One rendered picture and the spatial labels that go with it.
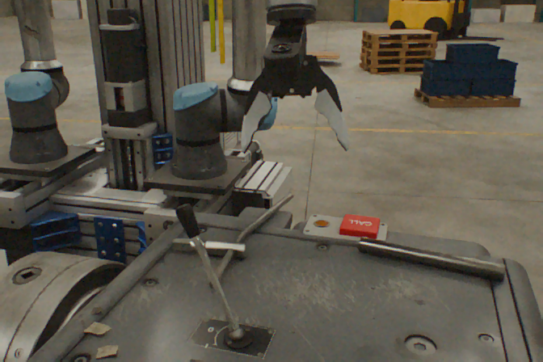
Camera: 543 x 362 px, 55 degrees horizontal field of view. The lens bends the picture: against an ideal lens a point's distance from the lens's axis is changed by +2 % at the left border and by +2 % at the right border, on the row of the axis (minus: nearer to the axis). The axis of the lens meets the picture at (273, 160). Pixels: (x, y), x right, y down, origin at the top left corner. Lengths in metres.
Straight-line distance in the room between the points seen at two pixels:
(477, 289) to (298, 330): 0.26
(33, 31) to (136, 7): 0.32
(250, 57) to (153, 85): 0.38
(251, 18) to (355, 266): 0.69
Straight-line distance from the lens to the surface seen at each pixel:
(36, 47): 1.67
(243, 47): 1.27
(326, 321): 0.66
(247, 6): 1.24
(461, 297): 0.74
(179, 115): 1.31
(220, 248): 0.77
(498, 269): 0.78
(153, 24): 1.51
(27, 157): 1.58
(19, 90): 1.55
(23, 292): 0.83
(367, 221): 0.87
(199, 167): 1.32
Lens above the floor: 1.65
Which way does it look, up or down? 19 degrees down
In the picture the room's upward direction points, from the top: straight up
